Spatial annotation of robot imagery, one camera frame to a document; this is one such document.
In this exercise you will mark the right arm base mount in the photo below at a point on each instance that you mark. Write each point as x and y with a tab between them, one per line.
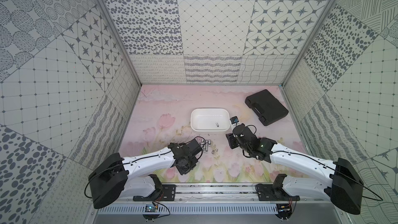
274	192

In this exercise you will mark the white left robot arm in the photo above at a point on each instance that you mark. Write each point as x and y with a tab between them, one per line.
133	177

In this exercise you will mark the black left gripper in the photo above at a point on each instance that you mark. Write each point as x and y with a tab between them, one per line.
197	147

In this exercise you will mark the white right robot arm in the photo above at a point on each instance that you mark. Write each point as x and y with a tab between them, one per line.
334	181

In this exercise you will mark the white plastic storage box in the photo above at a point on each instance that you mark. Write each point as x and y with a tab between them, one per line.
203	120

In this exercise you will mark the white slotted cable duct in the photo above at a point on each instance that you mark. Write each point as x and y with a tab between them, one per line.
191	208

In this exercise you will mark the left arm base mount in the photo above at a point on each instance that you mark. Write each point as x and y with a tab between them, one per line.
150	188

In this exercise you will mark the aluminium mounting rail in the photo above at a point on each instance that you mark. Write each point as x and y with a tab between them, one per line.
217	193

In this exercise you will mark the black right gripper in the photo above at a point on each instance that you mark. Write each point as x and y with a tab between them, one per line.
230	138

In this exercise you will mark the large chrome socket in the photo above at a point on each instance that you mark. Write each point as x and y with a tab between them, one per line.
204	146

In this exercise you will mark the black plastic tool case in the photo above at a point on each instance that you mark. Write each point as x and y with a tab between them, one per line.
268	109

